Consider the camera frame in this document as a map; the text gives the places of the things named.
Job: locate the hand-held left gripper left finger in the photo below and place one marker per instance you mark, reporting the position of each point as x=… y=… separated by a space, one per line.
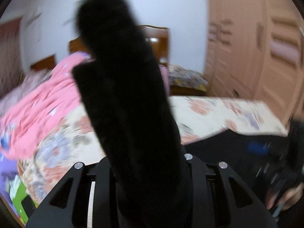
x=78 y=178

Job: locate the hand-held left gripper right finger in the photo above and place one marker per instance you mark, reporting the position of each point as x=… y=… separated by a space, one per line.
x=201 y=178

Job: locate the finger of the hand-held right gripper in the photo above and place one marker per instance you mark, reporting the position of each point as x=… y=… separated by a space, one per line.
x=257 y=148

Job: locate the black pants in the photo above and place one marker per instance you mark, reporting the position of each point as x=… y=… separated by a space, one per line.
x=123 y=99

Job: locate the person's right hand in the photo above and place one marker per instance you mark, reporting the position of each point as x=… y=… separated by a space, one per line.
x=288 y=194

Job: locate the floral bed sheet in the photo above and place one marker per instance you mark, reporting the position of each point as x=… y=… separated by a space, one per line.
x=213 y=114

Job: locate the green box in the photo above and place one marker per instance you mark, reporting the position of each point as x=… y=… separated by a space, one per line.
x=17 y=199

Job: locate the purple cloth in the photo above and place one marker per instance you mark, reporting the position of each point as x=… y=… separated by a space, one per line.
x=6 y=171

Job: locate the pink quilt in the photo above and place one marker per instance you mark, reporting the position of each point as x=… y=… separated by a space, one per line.
x=35 y=114

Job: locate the light wooden wardrobe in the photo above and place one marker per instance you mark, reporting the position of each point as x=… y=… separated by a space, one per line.
x=237 y=52

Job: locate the floral pillow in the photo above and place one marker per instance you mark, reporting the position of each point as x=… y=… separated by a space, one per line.
x=185 y=76

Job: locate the wooden headboard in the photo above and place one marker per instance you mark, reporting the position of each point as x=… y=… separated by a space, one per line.
x=154 y=42

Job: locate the red patterned curtain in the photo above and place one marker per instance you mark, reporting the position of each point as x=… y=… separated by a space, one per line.
x=9 y=52

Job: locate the white air conditioner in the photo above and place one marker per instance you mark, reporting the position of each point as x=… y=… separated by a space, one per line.
x=33 y=19

